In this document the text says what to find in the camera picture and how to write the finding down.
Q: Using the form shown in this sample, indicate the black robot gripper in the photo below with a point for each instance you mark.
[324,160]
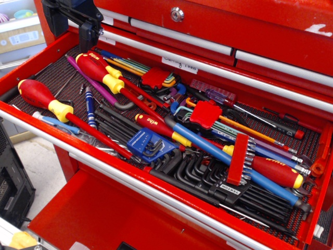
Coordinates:
[83,13]

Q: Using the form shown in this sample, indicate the red bit holder with bits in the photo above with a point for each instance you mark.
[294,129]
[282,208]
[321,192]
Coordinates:
[242,157]

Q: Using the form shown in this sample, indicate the red holder coloured hex set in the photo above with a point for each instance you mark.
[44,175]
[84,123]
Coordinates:
[153,77]

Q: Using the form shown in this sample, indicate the blue hex key holder set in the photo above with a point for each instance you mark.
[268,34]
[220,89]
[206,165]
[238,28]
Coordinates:
[150,146]

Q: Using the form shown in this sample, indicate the translucent red bit case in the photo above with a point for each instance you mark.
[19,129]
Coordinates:
[202,86]

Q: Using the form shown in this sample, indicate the red holder long coloured keys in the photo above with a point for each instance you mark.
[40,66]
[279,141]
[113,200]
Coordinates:
[205,116]

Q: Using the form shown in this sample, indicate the red yellow screwdriver front top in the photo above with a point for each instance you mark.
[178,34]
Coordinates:
[94,69]

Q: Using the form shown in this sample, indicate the red yellow screwdriver rear top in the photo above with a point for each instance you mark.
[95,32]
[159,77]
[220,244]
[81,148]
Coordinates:
[118,75]

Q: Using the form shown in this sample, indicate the cardboard box with label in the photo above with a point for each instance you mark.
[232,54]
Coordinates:
[15,39]

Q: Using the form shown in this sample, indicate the red yellow screwdriver far left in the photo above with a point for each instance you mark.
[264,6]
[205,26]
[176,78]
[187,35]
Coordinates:
[37,94]

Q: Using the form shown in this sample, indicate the blue metal precision screwdriver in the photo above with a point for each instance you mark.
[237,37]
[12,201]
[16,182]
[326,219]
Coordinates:
[90,107]

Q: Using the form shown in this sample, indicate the purple sleeved hex key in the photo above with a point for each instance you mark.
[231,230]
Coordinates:
[112,100]

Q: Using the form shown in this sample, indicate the silver chest lock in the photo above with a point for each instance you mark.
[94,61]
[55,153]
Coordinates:
[177,14]

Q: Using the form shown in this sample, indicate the black long hex keys loose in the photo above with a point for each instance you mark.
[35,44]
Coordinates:
[115,126]

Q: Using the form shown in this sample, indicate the white paper drawer label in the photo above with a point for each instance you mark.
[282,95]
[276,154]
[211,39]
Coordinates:
[179,65]

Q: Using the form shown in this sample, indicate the small red yellow Wiha screwdriver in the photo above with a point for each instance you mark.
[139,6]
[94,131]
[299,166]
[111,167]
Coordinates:
[161,128]

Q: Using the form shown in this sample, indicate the red tool chest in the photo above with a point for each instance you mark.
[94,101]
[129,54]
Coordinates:
[273,54]

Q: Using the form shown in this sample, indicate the black computer case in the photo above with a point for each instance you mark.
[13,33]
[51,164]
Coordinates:
[17,191]

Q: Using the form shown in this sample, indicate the large blue sleeved hex key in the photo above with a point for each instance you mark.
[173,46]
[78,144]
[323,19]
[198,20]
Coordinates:
[225,158]

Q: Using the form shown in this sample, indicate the lower red open drawer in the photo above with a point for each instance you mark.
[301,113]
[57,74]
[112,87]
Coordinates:
[103,214]

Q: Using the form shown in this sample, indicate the black Tekton hex key set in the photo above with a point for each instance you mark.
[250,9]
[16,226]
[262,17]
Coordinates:
[206,179]

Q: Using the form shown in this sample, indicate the black red precision screwdriver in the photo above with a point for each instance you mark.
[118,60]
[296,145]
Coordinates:
[293,120]

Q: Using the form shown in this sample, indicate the red yellow screwdriver right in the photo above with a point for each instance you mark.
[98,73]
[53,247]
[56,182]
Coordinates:
[274,170]

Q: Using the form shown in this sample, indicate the light blue handled tool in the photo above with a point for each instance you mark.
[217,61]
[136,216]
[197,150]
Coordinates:
[58,124]

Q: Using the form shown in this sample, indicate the clear purple handle screwdriver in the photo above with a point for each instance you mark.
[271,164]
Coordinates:
[222,99]

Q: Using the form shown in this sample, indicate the orange plastic ring tool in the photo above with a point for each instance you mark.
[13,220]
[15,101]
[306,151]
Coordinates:
[318,167]

